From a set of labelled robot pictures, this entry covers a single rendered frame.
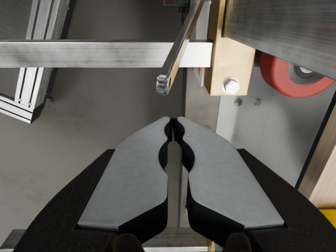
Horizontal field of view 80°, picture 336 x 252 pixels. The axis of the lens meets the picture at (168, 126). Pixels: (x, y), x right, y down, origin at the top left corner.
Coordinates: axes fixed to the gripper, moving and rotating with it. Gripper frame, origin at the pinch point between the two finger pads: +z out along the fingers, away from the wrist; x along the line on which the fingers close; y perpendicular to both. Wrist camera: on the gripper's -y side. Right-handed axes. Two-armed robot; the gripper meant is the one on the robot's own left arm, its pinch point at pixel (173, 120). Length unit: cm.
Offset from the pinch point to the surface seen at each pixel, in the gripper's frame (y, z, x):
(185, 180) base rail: 35.0, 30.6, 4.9
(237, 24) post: -5.1, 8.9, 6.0
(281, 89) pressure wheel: 1.4, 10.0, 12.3
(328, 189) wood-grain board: 17.5, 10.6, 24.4
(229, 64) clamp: -0.5, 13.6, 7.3
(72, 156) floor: 80, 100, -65
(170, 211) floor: 138, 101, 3
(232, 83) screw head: 1.4, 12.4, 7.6
